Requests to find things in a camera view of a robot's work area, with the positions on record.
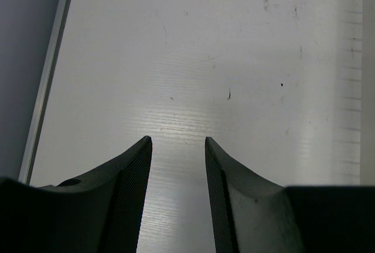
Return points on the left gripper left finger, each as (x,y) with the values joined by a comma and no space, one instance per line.
(97,211)

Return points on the aluminium table edge rail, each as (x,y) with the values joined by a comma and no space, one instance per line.
(42,97)

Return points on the steel two-tier dish rack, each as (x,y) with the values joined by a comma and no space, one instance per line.
(367,91)

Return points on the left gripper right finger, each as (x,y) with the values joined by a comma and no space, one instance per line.
(253,214)

